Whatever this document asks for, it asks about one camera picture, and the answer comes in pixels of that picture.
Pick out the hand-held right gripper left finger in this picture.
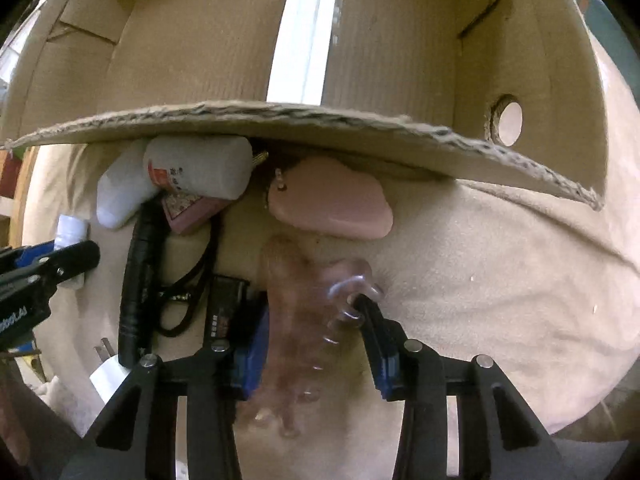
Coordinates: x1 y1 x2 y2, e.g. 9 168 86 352
60 302 271 480

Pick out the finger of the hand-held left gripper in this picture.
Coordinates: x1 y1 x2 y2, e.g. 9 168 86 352
14 240 102 288

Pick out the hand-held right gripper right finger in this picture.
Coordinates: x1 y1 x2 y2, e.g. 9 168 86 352
352 294 571 480

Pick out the translucent brown hair claw clip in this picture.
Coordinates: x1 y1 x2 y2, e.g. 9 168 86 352
235 234 386 438

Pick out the black flashlight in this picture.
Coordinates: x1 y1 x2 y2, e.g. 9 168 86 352
117 200 168 367

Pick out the white earbud case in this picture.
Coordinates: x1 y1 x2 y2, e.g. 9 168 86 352
96 140 162 230

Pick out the cardboard box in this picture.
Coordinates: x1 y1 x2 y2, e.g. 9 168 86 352
0 0 608 211

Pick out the small black device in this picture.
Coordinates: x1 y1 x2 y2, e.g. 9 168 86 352
202 274 268 356

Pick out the small pink box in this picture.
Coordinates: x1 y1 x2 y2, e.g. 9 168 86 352
160 191 228 236

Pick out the tan bedsheet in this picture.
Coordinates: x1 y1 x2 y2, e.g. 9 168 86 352
20 142 640 436

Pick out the white bottle with red label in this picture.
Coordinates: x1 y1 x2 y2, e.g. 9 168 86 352
142 135 254 202

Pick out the pink plastic case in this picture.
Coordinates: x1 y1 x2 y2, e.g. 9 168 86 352
267 156 395 240

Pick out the teal mat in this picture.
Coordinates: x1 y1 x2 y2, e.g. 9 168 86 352
562 0 633 78

